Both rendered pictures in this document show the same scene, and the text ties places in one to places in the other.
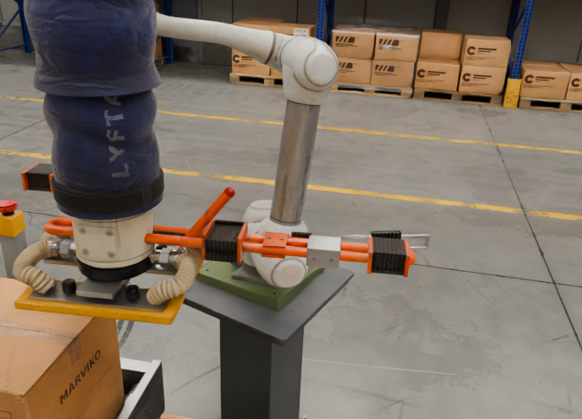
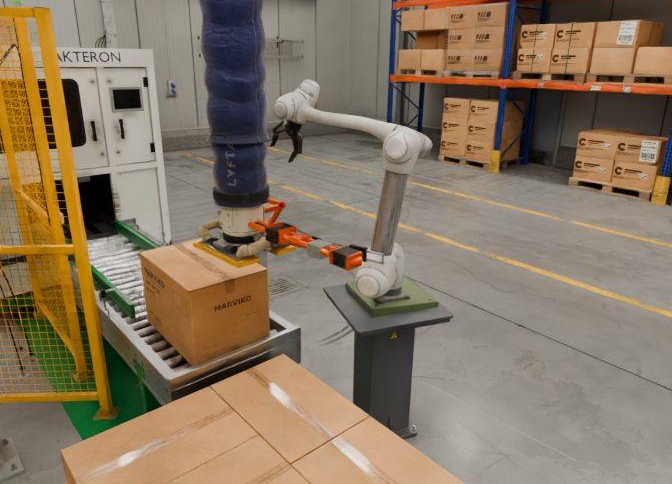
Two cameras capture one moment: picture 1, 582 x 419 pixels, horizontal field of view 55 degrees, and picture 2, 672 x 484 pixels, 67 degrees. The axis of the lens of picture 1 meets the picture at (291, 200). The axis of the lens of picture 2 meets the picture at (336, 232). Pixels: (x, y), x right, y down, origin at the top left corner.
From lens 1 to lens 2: 1.21 m
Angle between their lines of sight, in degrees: 37
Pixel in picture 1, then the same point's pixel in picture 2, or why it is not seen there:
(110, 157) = (227, 175)
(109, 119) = (227, 155)
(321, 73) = (394, 151)
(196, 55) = (550, 159)
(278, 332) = (359, 327)
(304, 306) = (392, 321)
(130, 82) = (237, 138)
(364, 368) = (494, 421)
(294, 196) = (381, 234)
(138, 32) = (242, 114)
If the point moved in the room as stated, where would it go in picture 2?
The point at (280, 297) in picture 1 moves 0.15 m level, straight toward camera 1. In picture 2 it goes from (376, 308) to (357, 320)
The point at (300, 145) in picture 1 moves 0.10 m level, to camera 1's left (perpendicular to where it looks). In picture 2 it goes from (386, 199) to (367, 195)
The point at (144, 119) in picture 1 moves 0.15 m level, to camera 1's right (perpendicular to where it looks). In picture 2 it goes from (246, 158) to (274, 163)
